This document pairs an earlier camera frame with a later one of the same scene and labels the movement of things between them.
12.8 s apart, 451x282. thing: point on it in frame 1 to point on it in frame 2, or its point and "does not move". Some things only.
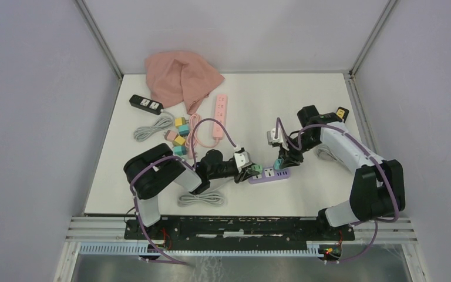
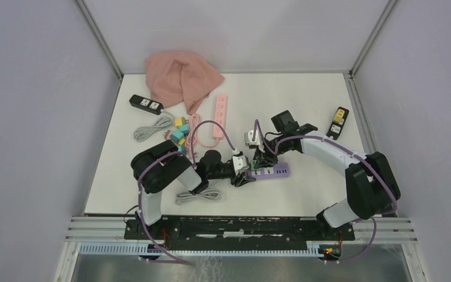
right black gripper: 283,154 to 259,157
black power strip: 146,104 does not move
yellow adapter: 340,113 does not move
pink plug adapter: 170,135 does not move
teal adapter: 184,130 does not move
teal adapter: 277,163 to 176,136
